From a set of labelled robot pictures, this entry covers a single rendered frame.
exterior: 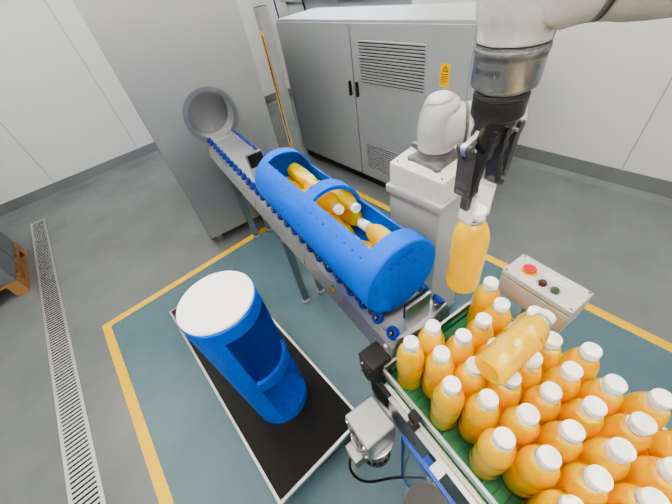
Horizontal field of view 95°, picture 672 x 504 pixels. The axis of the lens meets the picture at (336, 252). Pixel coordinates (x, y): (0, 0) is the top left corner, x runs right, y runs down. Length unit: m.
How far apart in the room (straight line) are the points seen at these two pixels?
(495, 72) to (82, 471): 2.54
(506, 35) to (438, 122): 0.89
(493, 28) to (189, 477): 2.14
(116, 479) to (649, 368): 2.94
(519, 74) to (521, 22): 0.06
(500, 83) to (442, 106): 0.85
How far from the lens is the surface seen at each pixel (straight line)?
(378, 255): 0.88
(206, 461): 2.12
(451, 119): 1.36
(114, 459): 2.44
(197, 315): 1.17
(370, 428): 1.02
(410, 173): 1.45
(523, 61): 0.50
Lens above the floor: 1.84
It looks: 44 degrees down
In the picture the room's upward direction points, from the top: 12 degrees counter-clockwise
